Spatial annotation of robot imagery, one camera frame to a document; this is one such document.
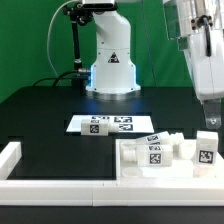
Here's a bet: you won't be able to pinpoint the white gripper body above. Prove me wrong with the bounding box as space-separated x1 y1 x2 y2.
182 26 224 101

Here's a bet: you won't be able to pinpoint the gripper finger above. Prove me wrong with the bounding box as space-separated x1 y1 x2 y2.
203 99 221 129

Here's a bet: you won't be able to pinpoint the white square tabletop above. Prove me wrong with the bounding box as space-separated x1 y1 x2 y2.
116 139 224 185

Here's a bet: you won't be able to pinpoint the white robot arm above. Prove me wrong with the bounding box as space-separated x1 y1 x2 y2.
81 0 224 129

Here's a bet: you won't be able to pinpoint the white sheet with tags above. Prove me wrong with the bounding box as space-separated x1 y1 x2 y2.
67 115 154 133

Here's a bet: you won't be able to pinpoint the white U-shaped fence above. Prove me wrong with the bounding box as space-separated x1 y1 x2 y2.
0 142 224 206

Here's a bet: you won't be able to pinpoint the black camera stand pole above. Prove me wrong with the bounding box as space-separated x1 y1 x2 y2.
63 5 86 89

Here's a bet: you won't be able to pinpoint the black cables at base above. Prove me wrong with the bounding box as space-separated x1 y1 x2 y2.
32 68 92 88

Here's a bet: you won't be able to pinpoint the grey cable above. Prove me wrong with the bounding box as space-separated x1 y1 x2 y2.
46 0 80 78

